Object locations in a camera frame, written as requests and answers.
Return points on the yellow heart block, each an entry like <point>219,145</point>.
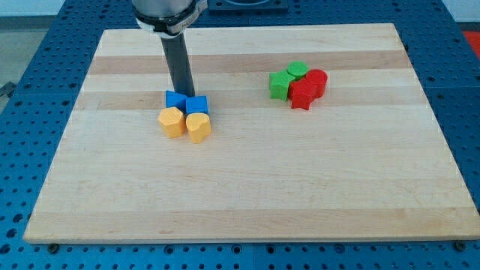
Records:
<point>198,126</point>

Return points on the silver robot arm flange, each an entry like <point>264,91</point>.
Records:
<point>168,18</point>

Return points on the yellow hexagon block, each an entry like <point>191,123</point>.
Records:
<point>172,122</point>

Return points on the blue triangle block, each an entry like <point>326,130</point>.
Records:
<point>197,104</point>

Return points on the green star block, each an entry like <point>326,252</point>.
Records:
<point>279,83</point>

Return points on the red star block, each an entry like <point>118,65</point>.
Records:
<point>301,94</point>

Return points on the blue cube block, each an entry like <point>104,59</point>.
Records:
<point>175,99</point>

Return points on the green cylinder block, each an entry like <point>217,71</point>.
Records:
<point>298,69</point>

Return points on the red cylinder block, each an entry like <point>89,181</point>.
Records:
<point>319,79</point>

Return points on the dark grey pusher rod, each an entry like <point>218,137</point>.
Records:
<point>177,60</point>

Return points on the light wooden board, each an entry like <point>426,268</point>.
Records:
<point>367,162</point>

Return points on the dark blue base plate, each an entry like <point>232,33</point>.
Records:
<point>223,6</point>

